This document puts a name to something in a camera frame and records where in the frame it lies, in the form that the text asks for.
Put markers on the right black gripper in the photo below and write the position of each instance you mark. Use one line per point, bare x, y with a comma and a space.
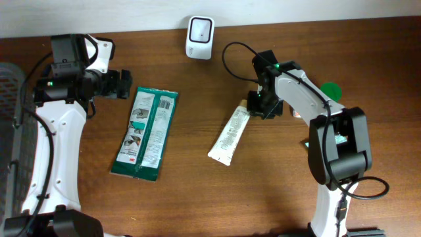
254, 108

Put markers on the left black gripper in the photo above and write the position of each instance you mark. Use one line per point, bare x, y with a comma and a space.
112, 84

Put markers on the white Pantene conditioner tube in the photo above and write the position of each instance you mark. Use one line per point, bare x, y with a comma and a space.
224, 148

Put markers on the green lid glass jar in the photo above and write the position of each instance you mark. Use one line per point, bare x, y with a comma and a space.
332, 90

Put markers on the green white 3M pouch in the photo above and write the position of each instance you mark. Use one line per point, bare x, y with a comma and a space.
142, 149

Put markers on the teal wet wipes pack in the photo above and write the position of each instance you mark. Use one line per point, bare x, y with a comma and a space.
339, 139

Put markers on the left black and white arm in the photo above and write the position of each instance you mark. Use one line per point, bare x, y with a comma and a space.
63, 100

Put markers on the right black and white arm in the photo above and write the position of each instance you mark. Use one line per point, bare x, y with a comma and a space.
339, 151

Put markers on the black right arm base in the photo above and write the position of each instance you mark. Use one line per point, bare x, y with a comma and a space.
368, 232

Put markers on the white barcode scanner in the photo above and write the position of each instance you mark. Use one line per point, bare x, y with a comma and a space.
199, 39

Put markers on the grey plastic mesh basket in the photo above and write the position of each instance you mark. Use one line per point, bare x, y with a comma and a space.
18, 136

